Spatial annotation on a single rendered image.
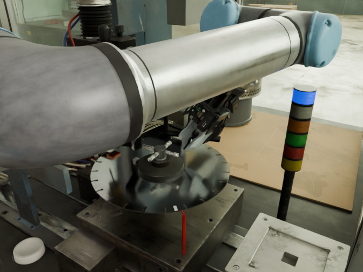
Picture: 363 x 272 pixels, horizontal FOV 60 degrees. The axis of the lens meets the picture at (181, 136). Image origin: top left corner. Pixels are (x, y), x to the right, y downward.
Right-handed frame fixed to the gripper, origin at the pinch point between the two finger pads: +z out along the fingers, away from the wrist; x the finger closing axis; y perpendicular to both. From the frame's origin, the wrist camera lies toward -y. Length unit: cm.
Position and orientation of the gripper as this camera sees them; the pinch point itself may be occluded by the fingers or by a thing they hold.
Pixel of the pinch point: (188, 145)
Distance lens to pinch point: 78.9
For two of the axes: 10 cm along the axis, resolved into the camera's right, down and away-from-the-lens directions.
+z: -5.2, 7.2, 4.6
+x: 7.1, 6.6, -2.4
